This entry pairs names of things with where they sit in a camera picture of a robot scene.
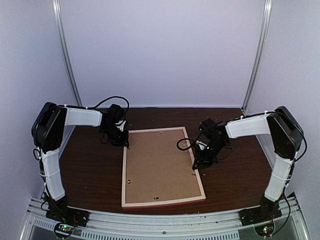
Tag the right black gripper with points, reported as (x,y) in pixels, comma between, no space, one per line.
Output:
(203,162)

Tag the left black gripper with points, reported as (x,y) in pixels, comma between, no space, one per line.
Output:
(123,142)

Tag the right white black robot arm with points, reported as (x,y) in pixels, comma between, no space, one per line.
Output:
(287,137)

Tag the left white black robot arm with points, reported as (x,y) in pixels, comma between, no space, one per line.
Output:
(48,130)

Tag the right round controller board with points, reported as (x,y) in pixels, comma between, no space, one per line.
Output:
(264,230)

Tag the round controller board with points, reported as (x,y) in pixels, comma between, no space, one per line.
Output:
(264,230)
(63,230)

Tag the left round controller board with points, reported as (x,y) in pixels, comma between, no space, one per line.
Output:
(63,230)

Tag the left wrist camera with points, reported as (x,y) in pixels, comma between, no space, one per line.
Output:
(115,114)

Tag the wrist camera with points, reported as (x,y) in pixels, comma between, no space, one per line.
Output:
(115,114)
(206,124)

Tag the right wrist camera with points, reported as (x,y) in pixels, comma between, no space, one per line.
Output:
(206,124)

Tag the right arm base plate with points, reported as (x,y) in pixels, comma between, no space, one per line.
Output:
(255,215)

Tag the right aluminium corner post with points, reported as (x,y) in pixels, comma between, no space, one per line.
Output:
(263,35)

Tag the aluminium corner post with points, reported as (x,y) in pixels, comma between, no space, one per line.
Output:
(263,35)
(65,53)

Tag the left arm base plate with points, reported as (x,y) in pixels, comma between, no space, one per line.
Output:
(70,216)

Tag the left aluminium corner post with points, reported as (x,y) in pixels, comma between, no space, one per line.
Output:
(65,53)

